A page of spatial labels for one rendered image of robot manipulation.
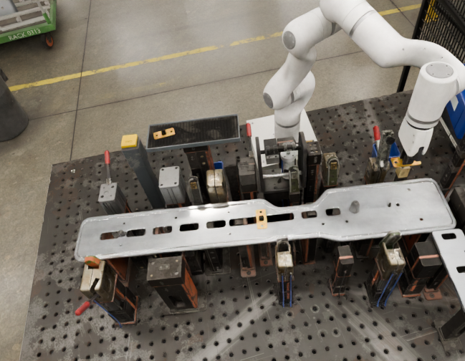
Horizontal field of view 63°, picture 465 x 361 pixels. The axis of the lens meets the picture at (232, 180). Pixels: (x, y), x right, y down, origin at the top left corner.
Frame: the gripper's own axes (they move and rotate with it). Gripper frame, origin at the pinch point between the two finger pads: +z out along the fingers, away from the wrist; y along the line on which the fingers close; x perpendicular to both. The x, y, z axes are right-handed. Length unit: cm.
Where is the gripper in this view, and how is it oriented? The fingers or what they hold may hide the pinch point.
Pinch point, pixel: (407, 156)
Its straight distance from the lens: 128.0
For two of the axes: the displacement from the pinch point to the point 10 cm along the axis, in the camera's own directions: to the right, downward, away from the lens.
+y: 0.6, 7.9, -6.1
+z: 1.2, 6.1, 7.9
